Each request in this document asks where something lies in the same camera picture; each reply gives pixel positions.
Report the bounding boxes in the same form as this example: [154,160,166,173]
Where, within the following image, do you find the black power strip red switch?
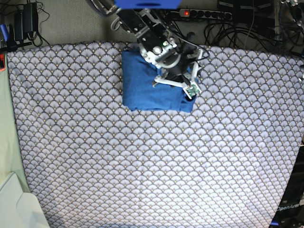
[179,9,233,21]

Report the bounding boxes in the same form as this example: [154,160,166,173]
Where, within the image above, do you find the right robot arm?
[87,0,210,99]

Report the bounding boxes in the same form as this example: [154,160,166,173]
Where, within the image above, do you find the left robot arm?
[278,0,304,62]

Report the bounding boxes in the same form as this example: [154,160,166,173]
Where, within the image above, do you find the black OpenArm box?
[270,144,304,228]

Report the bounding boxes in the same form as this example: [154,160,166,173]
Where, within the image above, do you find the black power brick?
[14,2,38,42]

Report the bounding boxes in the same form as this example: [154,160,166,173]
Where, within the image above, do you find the fan-patterned tablecloth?
[8,42,304,228]

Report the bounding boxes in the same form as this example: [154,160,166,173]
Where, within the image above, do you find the blue box at top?
[114,0,181,9]

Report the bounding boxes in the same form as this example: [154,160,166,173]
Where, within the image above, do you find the white bin at corner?
[0,172,49,228]

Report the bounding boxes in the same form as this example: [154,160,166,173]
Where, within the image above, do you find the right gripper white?
[152,48,203,99]

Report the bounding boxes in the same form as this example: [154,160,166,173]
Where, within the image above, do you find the blue long-sleeve T-shirt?
[122,49,195,113]

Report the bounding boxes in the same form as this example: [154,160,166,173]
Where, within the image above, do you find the blue handled clamp left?
[0,24,16,52]

